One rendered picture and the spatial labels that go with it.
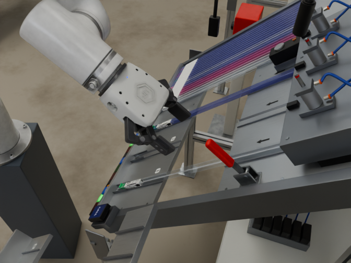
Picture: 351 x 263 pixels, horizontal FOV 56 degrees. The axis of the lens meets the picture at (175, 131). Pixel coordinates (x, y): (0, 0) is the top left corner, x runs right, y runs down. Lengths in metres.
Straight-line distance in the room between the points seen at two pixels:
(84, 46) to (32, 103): 1.82
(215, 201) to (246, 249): 0.39
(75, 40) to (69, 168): 1.41
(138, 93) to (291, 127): 0.26
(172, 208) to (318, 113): 0.32
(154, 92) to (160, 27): 2.35
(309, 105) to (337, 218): 0.62
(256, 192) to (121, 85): 0.28
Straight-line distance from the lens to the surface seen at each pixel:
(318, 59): 0.60
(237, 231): 0.98
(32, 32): 0.59
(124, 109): 0.57
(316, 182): 0.50
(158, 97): 0.61
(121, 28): 2.96
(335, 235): 1.06
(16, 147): 1.12
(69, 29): 0.58
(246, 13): 1.53
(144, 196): 0.79
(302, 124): 0.52
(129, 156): 0.97
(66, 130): 2.12
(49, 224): 1.37
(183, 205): 0.64
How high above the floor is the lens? 1.49
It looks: 48 degrees down
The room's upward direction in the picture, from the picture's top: straight up
